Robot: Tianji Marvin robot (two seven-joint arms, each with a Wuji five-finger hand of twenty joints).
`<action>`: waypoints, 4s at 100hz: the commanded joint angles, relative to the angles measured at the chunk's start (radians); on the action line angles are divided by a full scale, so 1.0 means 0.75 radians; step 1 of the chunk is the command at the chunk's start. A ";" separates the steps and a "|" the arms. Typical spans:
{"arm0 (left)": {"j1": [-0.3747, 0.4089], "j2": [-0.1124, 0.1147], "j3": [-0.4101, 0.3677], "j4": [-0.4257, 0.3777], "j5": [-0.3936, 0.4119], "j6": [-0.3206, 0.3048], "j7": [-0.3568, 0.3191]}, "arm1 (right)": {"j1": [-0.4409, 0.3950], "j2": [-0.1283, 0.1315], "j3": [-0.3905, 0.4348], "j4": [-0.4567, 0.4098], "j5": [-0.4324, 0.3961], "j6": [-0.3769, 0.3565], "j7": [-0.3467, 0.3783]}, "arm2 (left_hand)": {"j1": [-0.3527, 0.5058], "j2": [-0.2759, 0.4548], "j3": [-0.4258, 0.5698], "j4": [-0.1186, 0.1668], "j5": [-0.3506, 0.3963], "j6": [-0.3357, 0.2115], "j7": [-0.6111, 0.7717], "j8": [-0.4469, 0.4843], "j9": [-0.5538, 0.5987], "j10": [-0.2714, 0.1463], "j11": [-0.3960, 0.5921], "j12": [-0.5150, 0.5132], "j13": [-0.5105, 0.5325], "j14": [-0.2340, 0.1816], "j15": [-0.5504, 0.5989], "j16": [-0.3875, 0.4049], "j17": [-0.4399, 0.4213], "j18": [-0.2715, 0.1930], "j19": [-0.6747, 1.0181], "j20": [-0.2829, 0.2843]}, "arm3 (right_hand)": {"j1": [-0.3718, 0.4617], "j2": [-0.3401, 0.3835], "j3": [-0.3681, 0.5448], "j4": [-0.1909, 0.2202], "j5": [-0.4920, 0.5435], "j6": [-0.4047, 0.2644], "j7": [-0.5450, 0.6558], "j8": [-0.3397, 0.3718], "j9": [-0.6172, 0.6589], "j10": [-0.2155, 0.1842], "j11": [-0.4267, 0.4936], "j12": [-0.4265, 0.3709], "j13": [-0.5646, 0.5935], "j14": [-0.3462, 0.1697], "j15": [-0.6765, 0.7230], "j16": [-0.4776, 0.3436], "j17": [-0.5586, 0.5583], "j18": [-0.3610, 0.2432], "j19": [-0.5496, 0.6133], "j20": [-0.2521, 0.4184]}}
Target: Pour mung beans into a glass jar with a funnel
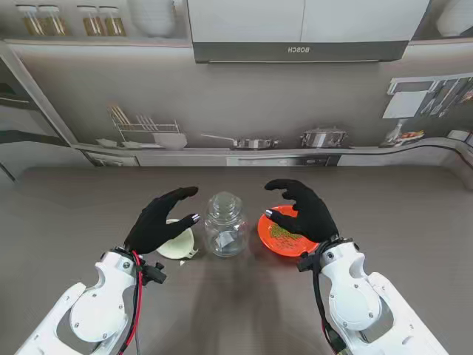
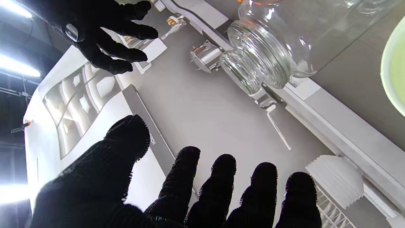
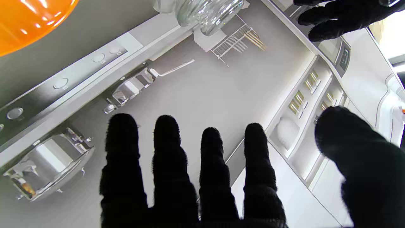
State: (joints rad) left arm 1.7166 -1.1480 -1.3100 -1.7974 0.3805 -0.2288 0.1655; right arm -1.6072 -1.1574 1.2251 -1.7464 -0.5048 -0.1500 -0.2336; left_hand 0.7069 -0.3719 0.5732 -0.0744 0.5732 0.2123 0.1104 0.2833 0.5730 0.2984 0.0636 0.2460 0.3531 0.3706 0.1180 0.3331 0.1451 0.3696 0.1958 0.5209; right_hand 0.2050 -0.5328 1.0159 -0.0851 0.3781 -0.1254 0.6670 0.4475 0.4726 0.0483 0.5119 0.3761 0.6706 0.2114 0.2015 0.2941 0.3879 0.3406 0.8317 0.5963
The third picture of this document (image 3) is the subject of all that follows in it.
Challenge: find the white Bosch dishwasher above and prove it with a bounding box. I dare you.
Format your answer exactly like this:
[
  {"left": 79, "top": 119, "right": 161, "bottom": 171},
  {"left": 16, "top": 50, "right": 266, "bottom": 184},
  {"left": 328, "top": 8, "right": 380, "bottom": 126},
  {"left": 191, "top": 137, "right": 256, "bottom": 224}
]
[{"left": 0, "top": 0, "right": 405, "bottom": 228}]

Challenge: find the clear glass jar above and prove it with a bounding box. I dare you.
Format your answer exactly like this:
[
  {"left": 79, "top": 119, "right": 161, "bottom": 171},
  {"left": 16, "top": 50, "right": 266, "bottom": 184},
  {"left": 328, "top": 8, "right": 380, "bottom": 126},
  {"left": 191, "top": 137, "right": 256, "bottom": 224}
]
[{"left": 153, "top": 0, "right": 245, "bottom": 36}]

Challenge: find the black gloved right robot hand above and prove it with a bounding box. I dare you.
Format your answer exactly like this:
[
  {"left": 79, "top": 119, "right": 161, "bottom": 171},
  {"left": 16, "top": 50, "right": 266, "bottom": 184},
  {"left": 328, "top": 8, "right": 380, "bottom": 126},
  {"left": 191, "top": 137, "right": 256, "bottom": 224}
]
[{"left": 100, "top": 106, "right": 405, "bottom": 228}]

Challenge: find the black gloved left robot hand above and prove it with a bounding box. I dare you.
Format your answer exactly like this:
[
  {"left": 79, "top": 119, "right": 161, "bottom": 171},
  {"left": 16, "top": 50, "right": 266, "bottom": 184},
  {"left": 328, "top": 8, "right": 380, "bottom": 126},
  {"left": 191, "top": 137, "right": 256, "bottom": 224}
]
[{"left": 294, "top": 0, "right": 405, "bottom": 42}]

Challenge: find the orange plastic bowl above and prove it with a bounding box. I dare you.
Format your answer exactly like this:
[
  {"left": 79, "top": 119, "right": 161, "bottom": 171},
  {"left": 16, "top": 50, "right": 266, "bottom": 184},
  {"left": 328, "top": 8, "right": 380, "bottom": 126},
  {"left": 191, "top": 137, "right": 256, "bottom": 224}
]
[{"left": 0, "top": 0, "right": 79, "bottom": 57}]

